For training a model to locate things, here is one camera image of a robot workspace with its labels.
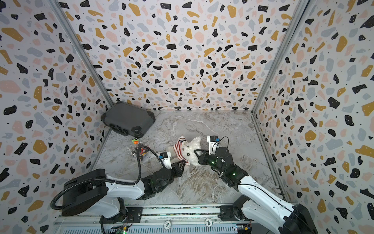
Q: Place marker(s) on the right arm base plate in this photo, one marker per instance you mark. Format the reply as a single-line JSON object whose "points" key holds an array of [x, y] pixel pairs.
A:
{"points": [[235, 211]]}

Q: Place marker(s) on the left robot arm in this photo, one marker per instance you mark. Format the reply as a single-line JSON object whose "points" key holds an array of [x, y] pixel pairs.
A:
{"points": [[101, 194]]}

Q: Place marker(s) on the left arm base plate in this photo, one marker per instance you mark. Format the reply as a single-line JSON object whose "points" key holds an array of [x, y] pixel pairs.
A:
{"points": [[130, 215]]}

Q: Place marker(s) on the white teddy bear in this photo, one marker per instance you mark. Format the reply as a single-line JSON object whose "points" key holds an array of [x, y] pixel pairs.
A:
{"points": [[188, 152]]}

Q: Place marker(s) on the clear bag of small toys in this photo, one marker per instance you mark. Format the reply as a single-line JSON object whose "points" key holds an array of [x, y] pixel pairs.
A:
{"points": [[136, 152]]}

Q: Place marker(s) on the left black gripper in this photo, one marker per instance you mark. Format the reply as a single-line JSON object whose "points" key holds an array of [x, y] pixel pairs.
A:
{"points": [[175, 169]]}

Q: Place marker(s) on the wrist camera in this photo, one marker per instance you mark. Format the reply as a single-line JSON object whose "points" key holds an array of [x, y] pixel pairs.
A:
{"points": [[213, 142], [165, 160]]}

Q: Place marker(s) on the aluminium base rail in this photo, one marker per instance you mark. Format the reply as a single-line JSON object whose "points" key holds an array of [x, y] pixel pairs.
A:
{"points": [[162, 219]]}

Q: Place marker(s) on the red white striped sweater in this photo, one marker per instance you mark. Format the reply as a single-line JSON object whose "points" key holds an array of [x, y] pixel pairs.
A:
{"points": [[178, 149]]}

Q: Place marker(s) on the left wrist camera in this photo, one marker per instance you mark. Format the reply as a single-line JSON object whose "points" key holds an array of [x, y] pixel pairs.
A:
{"points": [[165, 160]]}

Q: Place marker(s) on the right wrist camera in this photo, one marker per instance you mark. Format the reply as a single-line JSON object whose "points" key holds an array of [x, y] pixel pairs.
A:
{"points": [[213, 142]]}

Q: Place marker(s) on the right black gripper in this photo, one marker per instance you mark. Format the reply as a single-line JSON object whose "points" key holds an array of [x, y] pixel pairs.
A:
{"points": [[205, 158]]}

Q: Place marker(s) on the dark grey hard case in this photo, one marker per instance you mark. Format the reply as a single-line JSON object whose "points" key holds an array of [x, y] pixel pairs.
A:
{"points": [[128, 120]]}

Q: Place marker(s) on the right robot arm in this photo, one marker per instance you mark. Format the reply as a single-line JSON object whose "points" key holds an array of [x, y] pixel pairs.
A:
{"points": [[275, 214]]}

